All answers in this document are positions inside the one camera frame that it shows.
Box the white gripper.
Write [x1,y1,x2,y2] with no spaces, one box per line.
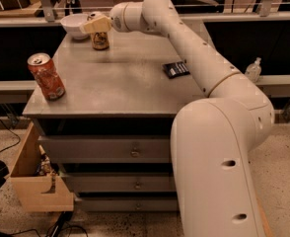
[80,2,128,34]

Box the orange soda can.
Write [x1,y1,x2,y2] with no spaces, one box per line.
[86,11,110,51]

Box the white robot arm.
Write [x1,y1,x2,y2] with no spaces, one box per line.
[81,0,274,237]

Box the red coke can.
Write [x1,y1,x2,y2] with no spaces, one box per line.
[28,53,65,101]

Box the white ceramic bowl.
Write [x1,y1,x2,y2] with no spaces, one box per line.
[60,13,89,40]

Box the grey metal railing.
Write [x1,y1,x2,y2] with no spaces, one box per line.
[0,0,290,22]

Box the dark blue snack packet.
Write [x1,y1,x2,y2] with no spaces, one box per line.
[163,61,189,79]

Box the grey drawer cabinet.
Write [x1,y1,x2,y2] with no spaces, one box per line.
[24,31,203,199]

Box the top grey drawer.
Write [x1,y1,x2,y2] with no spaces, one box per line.
[38,135,171,163]

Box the grey drawer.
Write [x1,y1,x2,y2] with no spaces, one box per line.
[62,173,176,193]
[75,197,179,212]
[38,135,171,163]

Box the middle grey drawer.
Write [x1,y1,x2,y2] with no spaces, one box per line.
[62,173,176,193]

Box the clear sanitizer bottle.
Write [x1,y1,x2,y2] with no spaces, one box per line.
[245,57,261,83]

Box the bottom grey drawer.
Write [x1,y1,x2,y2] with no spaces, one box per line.
[75,197,179,212]

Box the wooden crate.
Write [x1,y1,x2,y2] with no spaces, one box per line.
[10,123,74,212]

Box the black floor cable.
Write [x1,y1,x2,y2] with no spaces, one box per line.
[0,116,23,160]

